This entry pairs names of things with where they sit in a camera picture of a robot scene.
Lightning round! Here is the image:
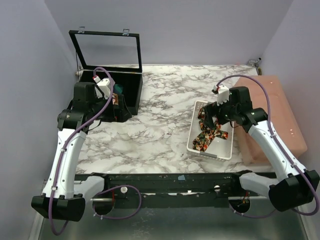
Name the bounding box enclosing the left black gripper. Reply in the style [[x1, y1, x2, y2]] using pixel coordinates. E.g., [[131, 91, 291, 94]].
[[89, 94, 132, 122]]

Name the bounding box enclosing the colourful patterned necktie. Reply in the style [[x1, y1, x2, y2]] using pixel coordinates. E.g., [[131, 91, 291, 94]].
[[192, 107, 229, 152]]

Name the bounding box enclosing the white plastic basket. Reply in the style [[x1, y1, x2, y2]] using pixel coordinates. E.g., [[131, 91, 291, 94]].
[[186, 101, 234, 161]]

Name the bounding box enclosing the pink plastic storage box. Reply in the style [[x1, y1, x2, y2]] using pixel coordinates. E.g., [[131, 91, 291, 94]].
[[235, 75, 308, 166]]

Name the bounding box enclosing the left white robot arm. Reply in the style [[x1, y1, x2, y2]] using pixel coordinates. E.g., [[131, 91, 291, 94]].
[[31, 78, 131, 222]]

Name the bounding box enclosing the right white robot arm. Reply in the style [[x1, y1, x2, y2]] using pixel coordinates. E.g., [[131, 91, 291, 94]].
[[204, 85, 320, 216]]

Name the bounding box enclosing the rolled patterned tie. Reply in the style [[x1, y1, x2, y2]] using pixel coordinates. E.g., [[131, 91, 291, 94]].
[[112, 93, 119, 106]]

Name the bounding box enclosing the rolled teal tie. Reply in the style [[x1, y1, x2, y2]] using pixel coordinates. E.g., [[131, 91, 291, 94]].
[[113, 83, 124, 95]]

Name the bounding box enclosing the black display box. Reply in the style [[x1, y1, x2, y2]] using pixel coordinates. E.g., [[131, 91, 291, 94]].
[[68, 29, 143, 115]]

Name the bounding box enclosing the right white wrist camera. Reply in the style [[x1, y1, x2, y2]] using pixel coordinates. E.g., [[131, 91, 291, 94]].
[[212, 84, 230, 106]]

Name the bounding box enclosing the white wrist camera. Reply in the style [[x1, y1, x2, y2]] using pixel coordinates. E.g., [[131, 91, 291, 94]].
[[92, 75, 111, 99], [212, 84, 230, 106]]

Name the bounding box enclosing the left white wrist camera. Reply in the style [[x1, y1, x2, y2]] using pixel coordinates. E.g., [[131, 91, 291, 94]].
[[92, 75, 111, 99]]

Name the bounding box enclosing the metal corner bracket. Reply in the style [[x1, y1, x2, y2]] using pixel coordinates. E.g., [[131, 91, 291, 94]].
[[247, 57, 262, 76]]

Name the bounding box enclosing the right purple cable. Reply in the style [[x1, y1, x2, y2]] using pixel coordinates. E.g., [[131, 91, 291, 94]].
[[215, 74, 318, 219]]

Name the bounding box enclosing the black mounting rail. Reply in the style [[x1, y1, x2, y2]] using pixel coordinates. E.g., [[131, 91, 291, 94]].
[[75, 172, 257, 212]]

